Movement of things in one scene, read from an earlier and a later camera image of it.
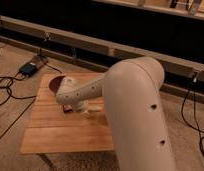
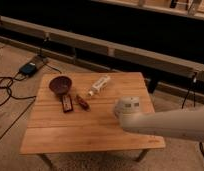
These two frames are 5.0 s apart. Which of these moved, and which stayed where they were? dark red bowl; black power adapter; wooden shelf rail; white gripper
Moved: white gripper
Stayed: black power adapter; wooden shelf rail; dark red bowl
